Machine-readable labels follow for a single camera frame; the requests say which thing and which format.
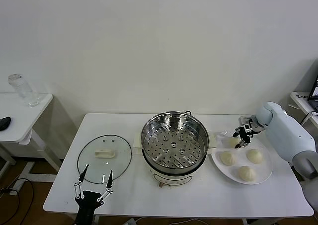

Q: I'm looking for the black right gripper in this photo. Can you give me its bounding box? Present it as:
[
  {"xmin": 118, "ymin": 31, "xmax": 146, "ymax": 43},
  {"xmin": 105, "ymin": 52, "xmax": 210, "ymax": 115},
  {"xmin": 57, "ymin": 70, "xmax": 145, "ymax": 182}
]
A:
[{"xmin": 233, "ymin": 127, "xmax": 253, "ymax": 149}]

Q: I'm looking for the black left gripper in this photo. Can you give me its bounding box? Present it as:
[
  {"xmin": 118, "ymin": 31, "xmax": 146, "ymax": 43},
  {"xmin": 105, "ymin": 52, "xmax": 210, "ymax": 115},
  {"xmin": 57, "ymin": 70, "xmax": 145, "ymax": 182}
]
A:
[{"xmin": 73, "ymin": 163, "xmax": 114, "ymax": 225}]

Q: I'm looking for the white steamed baozi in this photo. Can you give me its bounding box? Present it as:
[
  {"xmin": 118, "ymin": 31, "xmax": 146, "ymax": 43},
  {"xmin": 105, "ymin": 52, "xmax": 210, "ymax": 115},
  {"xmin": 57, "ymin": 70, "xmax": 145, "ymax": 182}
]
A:
[
  {"xmin": 219, "ymin": 150, "xmax": 237, "ymax": 166},
  {"xmin": 228, "ymin": 137, "xmax": 243, "ymax": 149},
  {"xmin": 245, "ymin": 149, "xmax": 264, "ymax": 164},
  {"xmin": 238, "ymin": 165, "xmax": 256, "ymax": 183}
]

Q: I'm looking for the glass lid with cream handle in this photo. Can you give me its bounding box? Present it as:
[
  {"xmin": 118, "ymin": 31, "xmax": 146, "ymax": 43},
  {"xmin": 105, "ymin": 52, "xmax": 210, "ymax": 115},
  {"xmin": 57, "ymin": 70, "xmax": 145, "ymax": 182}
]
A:
[{"xmin": 77, "ymin": 135, "xmax": 133, "ymax": 185}]

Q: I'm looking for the perforated stainless steel steamer basket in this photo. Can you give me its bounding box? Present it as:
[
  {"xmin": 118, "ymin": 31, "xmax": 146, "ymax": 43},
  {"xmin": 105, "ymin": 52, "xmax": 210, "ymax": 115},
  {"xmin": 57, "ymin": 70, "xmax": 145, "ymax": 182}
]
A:
[{"xmin": 140, "ymin": 112, "xmax": 209, "ymax": 174}]

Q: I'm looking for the white round plate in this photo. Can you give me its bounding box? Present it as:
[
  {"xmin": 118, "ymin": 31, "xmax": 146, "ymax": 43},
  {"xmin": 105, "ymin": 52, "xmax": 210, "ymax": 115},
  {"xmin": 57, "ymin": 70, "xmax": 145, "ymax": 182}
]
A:
[{"xmin": 211, "ymin": 130, "xmax": 274, "ymax": 185}]

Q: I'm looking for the white side table with laptop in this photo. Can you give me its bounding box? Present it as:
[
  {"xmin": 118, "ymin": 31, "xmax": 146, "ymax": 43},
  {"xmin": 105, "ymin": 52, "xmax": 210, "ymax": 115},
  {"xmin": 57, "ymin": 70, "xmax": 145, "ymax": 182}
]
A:
[{"xmin": 289, "ymin": 91, "xmax": 318, "ymax": 126}]

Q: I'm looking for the white electric cooker pot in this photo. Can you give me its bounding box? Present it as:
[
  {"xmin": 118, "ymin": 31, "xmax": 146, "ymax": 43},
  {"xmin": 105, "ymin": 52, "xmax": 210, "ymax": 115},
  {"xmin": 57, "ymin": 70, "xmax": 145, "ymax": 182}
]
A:
[{"xmin": 133, "ymin": 132, "xmax": 217, "ymax": 188}]

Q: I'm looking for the dark laptop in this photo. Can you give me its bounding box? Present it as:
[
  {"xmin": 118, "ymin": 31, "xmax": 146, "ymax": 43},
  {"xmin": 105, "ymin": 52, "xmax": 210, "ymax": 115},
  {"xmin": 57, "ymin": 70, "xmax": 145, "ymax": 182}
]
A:
[{"xmin": 307, "ymin": 72, "xmax": 318, "ymax": 111}]

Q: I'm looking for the black computer mouse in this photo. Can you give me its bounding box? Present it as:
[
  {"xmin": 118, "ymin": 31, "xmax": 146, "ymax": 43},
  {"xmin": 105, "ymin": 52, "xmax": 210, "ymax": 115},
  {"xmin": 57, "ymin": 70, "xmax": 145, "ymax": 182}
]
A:
[{"xmin": 0, "ymin": 117, "xmax": 12, "ymax": 132}]

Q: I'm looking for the clear plastic water bottle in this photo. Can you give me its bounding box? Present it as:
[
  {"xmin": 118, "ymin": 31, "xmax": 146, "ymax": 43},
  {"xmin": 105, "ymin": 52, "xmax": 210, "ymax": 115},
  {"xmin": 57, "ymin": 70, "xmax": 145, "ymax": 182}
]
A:
[{"xmin": 7, "ymin": 74, "xmax": 41, "ymax": 108}]

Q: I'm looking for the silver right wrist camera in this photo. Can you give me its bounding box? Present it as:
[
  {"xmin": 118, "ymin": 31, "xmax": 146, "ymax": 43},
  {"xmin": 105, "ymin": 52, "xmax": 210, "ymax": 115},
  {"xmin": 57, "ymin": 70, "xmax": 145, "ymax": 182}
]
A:
[{"xmin": 238, "ymin": 116, "xmax": 254, "ymax": 134}]

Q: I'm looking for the black floor cable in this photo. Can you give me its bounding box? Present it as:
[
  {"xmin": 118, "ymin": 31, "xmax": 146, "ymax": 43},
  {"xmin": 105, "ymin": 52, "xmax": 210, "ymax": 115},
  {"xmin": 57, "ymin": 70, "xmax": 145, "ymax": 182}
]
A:
[{"xmin": 0, "ymin": 177, "xmax": 34, "ymax": 225}]

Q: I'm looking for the white cable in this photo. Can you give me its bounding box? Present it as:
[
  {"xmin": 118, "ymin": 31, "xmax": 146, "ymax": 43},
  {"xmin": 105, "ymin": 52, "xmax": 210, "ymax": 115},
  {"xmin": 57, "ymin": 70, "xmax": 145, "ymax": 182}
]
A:
[{"xmin": 302, "ymin": 110, "xmax": 318, "ymax": 124}]

